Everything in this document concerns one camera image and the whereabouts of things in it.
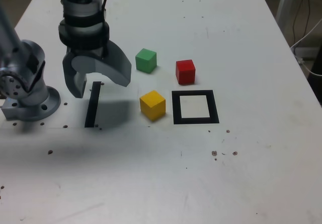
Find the black tape strip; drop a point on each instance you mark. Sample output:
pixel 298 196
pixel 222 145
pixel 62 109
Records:
pixel 92 105

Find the black tape square outline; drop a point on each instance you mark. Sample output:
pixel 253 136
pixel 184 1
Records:
pixel 193 120

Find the white metal frame leg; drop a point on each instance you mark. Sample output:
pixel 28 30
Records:
pixel 283 2

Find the green cube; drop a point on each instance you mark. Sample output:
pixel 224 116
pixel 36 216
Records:
pixel 145 61

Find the yellow cube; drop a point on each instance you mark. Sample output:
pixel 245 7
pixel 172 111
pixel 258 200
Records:
pixel 152 105

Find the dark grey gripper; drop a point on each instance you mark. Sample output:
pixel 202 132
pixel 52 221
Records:
pixel 88 53

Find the red cube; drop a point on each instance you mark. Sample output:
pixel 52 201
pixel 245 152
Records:
pixel 185 71

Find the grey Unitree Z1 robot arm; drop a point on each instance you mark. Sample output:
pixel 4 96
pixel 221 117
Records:
pixel 27 58

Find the grey power strip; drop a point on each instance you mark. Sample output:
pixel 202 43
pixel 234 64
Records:
pixel 309 52

